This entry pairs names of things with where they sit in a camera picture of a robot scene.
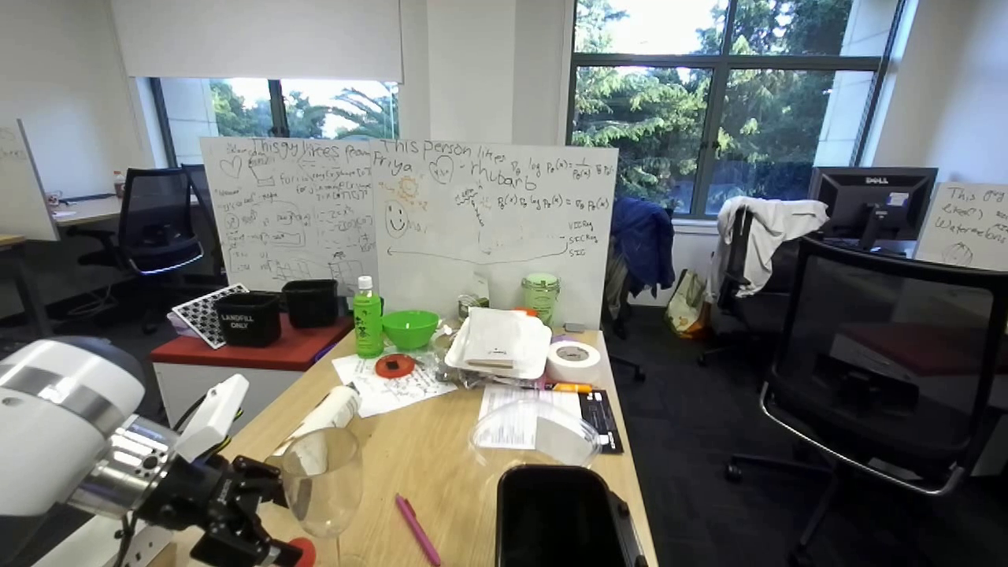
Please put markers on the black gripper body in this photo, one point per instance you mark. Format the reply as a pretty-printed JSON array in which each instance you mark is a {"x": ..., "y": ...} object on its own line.
[{"x": 186, "y": 495}]

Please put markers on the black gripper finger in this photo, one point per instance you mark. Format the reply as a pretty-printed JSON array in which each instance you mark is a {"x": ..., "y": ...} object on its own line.
[
  {"x": 237, "y": 540},
  {"x": 253, "y": 479}
]

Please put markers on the clear wine glass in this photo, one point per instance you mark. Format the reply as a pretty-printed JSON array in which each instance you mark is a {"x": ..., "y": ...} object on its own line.
[{"x": 322, "y": 479}]

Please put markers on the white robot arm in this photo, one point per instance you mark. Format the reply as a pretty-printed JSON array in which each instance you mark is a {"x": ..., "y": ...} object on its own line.
[{"x": 69, "y": 433}]

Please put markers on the black bin on cabinet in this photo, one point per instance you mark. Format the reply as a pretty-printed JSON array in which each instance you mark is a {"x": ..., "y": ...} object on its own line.
[
  {"x": 251, "y": 318},
  {"x": 314, "y": 302}
]

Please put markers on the black landfill bin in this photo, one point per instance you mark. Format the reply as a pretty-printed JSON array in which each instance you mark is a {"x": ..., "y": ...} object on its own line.
[{"x": 562, "y": 519}]

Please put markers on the red ball in cup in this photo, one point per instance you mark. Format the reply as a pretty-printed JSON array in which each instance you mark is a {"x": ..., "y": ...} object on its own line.
[{"x": 303, "y": 550}]

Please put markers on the red topped white cabinet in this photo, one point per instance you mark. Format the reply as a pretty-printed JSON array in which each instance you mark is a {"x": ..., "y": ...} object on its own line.
[{"x": 184, "y": 366}]

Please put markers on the white paper sheet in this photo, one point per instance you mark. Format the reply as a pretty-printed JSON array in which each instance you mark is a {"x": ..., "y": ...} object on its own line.
[{"x": 385, "y": 395}]

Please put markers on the red tape roll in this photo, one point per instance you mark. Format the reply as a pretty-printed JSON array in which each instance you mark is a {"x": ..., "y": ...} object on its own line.
[{"x": 395, "y": 366}]

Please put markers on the white grid rack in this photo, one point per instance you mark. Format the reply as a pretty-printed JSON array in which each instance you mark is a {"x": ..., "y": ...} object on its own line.
[{"x": 199, "y": 315}]

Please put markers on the green plastic bottle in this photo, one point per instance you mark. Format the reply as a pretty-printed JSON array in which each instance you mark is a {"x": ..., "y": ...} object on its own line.
[{"x": 367, "y": 314}]

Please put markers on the pink pen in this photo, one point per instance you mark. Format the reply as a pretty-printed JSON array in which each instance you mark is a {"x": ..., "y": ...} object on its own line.
[{"x": 417, "y": 529}]

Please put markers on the green bowl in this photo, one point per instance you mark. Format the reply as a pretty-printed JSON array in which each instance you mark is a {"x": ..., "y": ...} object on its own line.
[{"x": 409, "y": 327}]

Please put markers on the black mesh chair left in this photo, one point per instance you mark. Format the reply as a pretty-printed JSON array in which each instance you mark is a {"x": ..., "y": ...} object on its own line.
[{"x": 155, "y": 234}]

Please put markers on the printed paper sheet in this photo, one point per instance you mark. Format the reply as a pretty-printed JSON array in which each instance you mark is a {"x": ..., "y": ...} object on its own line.
[{"x": 506, "y": 419}]

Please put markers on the stack of white trays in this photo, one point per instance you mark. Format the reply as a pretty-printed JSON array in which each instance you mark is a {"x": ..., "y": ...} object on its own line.
[{"x": 502, "y": 342}]

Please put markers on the large whiteboard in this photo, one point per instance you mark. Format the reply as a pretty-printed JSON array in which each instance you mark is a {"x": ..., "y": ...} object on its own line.
[{"x": 429, "y": 221}]

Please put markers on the white tape roll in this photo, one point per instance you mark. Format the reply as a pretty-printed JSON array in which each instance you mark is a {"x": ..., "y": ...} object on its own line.
[{"x": 571, "y": 354}]

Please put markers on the light green jar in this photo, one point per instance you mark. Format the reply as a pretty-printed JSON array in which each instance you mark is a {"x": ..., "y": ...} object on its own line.
[{"x": 539, "y": 294}]

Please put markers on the blue jacket on chair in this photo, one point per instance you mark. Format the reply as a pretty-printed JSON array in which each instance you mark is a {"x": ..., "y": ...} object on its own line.
[{"x": 643, "y": 241}]

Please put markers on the white jacket on chair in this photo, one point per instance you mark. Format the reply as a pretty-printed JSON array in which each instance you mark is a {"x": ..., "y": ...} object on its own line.
[{"x": 777, "y": 221}]

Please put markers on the black office chair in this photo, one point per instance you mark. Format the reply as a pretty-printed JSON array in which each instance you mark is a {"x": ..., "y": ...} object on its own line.
[{"x": 886, "y": 369}]

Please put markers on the black computer monitor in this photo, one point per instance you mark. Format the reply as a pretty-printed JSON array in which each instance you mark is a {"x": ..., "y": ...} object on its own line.
[{"x": 872, "y": 204}]

